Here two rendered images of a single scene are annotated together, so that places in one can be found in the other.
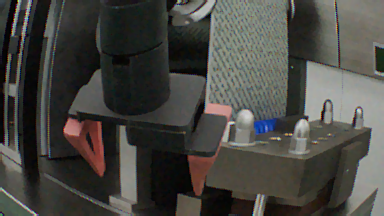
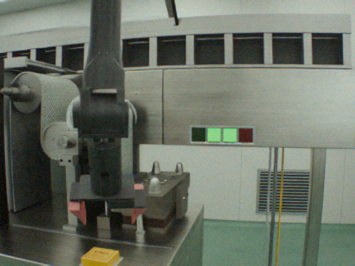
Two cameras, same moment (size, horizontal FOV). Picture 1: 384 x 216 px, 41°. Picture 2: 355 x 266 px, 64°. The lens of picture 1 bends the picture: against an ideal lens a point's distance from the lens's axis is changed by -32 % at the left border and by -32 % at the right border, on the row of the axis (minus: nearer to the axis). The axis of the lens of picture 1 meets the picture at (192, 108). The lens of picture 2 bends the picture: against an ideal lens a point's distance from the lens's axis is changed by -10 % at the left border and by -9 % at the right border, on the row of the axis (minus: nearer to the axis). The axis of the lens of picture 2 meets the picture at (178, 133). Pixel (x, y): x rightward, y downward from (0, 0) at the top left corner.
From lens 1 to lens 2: 16 cm
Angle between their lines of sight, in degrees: 24
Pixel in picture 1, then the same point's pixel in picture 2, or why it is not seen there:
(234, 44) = not seen: hidden behind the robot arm
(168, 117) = (125, 194)
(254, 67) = not seen: hidden behind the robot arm
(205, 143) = (141, 202)
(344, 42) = (167, 130)
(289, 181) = (154, 207)
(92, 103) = (87, 193)
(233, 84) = not seen: hidden behind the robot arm
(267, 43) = (123, 142)
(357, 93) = (153, 146)
